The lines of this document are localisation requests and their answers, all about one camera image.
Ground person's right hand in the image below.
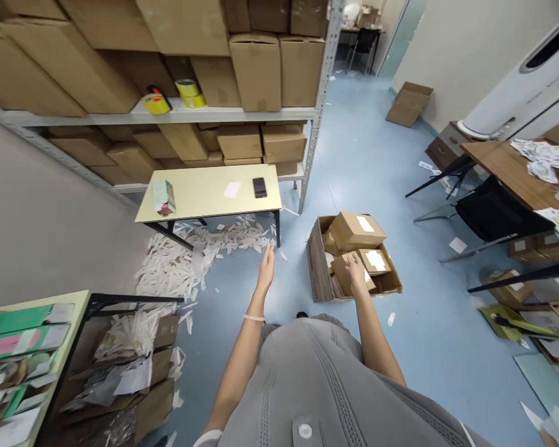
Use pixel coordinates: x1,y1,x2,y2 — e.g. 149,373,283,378
344,253,371,289

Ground person's left hand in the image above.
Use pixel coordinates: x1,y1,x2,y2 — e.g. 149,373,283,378
257,243,276,287

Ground plain small brown carton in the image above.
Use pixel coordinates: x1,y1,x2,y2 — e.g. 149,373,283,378
330,253,373,299

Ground small carton with white label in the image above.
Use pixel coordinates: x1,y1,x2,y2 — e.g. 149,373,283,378
357,248,395,277

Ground big carton with white label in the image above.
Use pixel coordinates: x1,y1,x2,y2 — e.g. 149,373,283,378
325,211,388,255

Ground large open cardboard box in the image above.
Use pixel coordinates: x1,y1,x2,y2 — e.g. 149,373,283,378
307,214,404,304

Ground small pale yellow table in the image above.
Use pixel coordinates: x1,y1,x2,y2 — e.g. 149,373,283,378
134,163,283,248

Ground pile of white paper strips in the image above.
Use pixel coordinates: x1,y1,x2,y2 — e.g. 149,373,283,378
134,213,291,310

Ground green printed packet box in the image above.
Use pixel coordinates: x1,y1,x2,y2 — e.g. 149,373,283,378
150,180,178,218

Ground person's body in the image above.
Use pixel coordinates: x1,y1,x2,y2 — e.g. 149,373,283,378
200,314,497,447

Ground brown drawer cabinet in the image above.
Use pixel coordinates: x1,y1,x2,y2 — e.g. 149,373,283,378
425,120,477,174

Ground black office chair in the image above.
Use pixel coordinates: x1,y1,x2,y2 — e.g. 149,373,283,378
413,174,557,264

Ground yellow-green dustpan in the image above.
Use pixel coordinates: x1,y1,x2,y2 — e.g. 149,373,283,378
476,302,559,345

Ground empty open cardboard box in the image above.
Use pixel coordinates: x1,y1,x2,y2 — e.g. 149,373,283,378
385,81,435,128

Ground cardboard box of paper scraps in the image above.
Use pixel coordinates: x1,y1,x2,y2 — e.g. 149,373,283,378
55,310,188,444

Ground brown wooden desk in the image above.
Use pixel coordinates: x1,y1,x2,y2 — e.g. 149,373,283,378
404,138,559,211

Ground cartons under desk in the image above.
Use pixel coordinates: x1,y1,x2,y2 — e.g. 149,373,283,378
507,231,559,267

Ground flat cardboard boxes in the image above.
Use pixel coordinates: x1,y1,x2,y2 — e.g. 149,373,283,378
517,300,559,369

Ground pile of crumpled printed papers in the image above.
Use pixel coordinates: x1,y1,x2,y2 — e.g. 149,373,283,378
509,138,559,185

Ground distant desk with chair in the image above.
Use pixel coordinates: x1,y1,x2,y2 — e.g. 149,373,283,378
339,0,388,76

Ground metal shelf with cartons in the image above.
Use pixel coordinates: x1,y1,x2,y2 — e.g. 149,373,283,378
0,0,347,216

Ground white tower air conditioner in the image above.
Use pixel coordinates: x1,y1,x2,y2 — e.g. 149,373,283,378
460,0,559,142

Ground pile of green packets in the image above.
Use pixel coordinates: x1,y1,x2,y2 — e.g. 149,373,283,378
0,302,73,422

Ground pale table with black frame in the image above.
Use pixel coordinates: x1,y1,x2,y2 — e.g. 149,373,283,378
0,289,185,447

